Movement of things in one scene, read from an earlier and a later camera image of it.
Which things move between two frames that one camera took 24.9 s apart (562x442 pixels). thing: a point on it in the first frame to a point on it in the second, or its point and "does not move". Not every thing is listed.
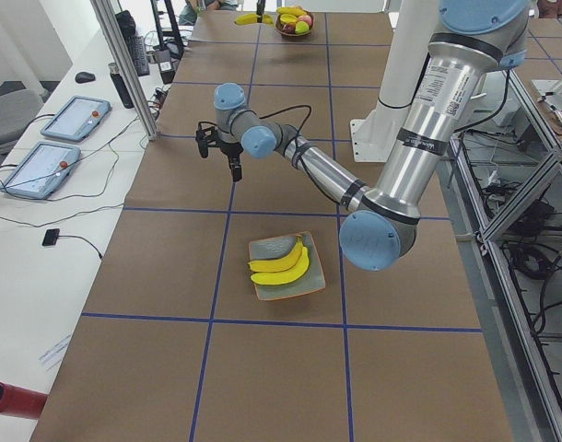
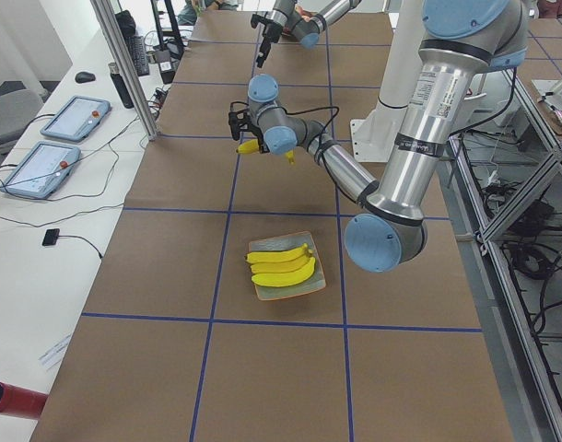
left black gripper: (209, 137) to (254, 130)
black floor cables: (533, 251) does not move
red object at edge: (13, 401) does not move
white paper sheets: (52, 358) does not move
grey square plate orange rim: (279, 249) does not move
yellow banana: (251, 18) to (278, 256)
